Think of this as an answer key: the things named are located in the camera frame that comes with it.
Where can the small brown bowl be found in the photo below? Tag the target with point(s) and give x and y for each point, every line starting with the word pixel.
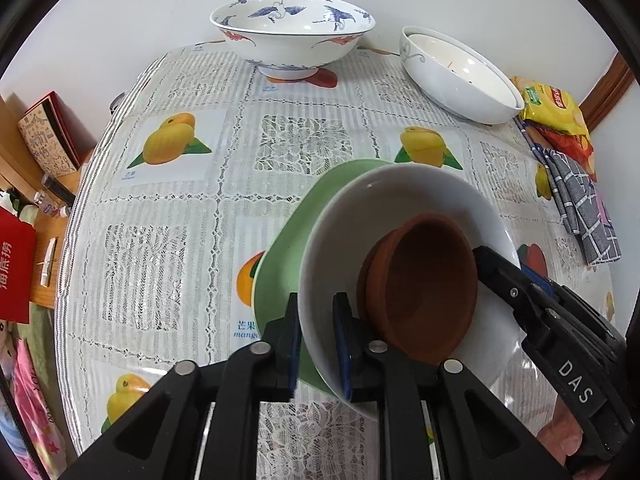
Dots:
pixel 425 270
pixel 364 285

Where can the red chip bag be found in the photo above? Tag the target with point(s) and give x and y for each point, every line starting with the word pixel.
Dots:
pixel 575 147

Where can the mango print tablecloth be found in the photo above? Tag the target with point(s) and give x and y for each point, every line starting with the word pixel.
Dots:
pixel 200 210

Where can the clear small bottle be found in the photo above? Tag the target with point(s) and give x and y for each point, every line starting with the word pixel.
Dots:
pixel 50 206

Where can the grey checked cloth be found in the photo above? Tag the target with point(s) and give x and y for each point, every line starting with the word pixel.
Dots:
pixel 585 200

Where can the blue crane pattern bowl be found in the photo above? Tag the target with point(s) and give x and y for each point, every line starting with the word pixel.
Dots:
pixel 290 55

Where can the brown door frame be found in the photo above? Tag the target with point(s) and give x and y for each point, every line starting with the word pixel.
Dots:
pixel 607 95

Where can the red paper bag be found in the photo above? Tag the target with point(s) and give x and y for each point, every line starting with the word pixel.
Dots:
pixel 15 260

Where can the patterned red box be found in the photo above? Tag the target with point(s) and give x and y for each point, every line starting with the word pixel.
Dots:
pixel 50 145

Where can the person's right hand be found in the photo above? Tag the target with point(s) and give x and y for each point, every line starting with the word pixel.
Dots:
pixel 560 435

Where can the pink printed cloth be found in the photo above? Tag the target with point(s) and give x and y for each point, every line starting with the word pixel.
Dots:
pixel 30 400

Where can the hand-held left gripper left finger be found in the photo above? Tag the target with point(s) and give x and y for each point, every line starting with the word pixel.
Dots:
pixel 295 355

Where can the orange print white bowl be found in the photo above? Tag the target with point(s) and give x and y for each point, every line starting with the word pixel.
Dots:
pixel 475 70

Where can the dark small bottle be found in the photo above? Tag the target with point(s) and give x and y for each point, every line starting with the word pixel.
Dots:
pixel 57 186

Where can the white clip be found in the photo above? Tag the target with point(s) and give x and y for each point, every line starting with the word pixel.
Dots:
pixel 48 262

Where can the green plate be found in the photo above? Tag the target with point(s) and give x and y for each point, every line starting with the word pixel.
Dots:
pixel 300 220

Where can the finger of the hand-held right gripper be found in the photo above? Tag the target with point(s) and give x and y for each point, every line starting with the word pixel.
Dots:
pixel 505 280
pixel 540 282

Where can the yellow chip bag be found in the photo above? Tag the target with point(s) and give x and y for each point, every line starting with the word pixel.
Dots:
pixel 550 105

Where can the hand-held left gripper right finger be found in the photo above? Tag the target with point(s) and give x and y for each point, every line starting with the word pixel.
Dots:
pixel 342 345

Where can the large white bowl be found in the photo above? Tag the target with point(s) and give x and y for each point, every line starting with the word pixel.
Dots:
pixel 450 90

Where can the wooden side cabinet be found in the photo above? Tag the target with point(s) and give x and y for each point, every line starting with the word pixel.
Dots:
pixel 20 172

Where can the plain white bowl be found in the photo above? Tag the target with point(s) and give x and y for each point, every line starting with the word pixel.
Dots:
pixel 350 230

